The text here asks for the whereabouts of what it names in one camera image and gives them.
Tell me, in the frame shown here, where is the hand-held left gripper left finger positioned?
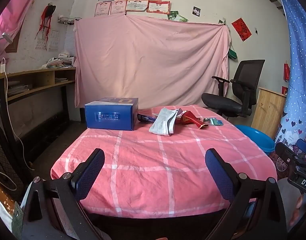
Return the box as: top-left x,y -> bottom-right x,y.
21,148 -> 105,240

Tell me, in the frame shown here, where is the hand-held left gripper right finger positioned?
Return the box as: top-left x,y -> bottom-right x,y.
205,148 -> 287,240

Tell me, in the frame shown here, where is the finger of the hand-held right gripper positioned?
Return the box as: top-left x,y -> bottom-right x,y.
275,142 -> 300,167
296,138 -> 306,160

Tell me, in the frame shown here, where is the small teal packet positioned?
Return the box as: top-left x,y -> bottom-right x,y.
203,117 -> 224,127

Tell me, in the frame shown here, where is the blue cardboard box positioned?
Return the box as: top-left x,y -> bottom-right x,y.
84,97 -> 139,131

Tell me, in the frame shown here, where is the red packet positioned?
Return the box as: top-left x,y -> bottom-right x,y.
177,109 -> 209,129

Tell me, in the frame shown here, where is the blue and white sachet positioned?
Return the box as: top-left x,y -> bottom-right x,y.
137,113 -> 157,123

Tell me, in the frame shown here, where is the grey face mask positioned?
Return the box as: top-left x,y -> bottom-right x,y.
149,107 -> 178,137

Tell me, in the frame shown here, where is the person's right hand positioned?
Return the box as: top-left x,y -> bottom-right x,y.
289,193 -> 306,227

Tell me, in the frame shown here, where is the blue plastic basin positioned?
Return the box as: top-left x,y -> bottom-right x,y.
234,124 -> 276,156

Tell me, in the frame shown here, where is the pink checked cloth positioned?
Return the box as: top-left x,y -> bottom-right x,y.
50,104 -> 278,218

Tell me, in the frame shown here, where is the red hanging bag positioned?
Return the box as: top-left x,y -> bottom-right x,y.
283,61 -> 291,82

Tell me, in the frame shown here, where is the blue dotted printed curtain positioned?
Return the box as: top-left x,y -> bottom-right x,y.
272,0 -> 306,178

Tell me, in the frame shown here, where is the black office chair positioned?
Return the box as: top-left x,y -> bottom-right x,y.
201,59 -> 266,120

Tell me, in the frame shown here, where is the wooden desk shelf unit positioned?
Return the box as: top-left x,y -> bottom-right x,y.
0,66 -> 77,170

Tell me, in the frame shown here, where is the large stack of shelf books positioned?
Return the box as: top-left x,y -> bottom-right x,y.
6,81 -> 33,97

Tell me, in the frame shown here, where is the pile of books and papers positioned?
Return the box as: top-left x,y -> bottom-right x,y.
40,52 -> 76,69

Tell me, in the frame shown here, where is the pink hanging sheet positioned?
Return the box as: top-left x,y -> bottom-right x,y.
73,14 -> 230,110

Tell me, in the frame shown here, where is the white desk lamp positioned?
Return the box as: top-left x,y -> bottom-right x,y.
0,32 -> 14,73

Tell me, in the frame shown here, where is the pink curtain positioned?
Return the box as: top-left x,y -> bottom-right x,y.
0,0 -> 43,60

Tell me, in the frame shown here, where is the white cable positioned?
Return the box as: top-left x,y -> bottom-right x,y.
0,71 -> 32,190

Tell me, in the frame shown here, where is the red paper wall decoration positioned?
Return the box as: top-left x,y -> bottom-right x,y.
231,17 -> 252,42

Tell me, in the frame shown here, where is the wall calendar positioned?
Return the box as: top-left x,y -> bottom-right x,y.
35,30 -> 59,52

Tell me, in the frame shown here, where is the brown wooden frame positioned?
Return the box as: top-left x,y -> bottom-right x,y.
4,39 -> 19,53

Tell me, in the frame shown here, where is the wire wall shelf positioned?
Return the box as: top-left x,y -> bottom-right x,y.
57,16 -> 82,26

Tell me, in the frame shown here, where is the red tassel wall ornament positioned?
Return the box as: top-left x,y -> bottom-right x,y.
35,3 -> 57,44

